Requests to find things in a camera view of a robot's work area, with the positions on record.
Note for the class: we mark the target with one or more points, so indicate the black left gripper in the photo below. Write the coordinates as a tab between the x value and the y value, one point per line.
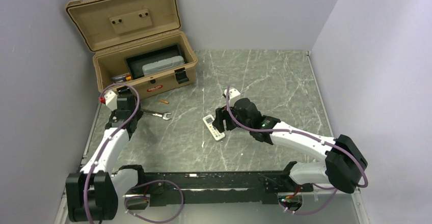
139	114

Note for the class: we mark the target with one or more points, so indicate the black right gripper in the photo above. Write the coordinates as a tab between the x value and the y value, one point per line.
222	114

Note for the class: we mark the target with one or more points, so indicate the white remote control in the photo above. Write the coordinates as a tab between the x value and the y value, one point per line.
208	120

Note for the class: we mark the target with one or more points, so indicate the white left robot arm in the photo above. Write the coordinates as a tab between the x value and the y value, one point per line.
101	161

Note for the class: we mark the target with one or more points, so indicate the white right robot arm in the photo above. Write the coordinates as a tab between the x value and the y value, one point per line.
339	162

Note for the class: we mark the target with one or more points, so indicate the pack of batteries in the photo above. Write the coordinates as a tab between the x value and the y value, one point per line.
122	78

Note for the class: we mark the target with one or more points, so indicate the silver open-end wrench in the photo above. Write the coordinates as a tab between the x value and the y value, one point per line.
165	115

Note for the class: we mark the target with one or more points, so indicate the black tray in toolbox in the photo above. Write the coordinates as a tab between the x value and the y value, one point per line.
135	62

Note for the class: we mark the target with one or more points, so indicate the grey plastic case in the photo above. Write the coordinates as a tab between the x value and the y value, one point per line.
162	65

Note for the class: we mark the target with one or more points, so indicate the tan plastic toolbox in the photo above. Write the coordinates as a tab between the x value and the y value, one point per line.
120	32

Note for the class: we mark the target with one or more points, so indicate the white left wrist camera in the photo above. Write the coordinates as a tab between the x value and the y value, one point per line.
109	99

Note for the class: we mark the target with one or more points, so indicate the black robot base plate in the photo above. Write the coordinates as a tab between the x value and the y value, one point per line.
172	188

